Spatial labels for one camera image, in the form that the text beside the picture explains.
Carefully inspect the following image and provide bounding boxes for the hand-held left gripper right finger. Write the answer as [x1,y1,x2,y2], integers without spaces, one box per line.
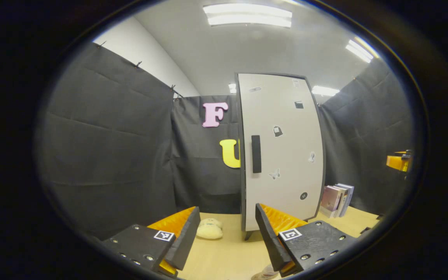
[255,203,359,277]

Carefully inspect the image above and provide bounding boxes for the yellow plush toy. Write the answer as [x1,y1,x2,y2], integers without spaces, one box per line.
[196,218,224,240]

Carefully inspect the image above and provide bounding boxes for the black door handle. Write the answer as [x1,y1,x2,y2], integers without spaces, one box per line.
[251,135,262,173]

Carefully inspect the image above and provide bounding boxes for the black backdrop cloth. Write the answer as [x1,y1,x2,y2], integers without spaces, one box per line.
[35,41,415,240]

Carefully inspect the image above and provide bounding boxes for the blue grey book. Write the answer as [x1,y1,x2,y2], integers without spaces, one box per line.
[337,183,355,217]

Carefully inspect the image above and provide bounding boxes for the person's shoe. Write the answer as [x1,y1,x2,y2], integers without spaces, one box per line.
[250,264,281,280]

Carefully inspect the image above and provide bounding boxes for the light grey cabinet door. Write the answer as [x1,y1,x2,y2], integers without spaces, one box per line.
[238,73,324,232]

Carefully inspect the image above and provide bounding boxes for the dark grey cabinet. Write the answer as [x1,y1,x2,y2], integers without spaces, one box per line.
[235,72,327,241]

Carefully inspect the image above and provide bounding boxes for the pink cover book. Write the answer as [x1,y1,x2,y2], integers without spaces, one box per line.
[320,185,341,218]

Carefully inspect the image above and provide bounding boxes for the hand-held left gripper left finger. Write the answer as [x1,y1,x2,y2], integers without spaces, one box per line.
[101,206,201,277]

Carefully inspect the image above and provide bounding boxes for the white spine book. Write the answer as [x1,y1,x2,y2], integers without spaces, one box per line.
[333,185,348,217]

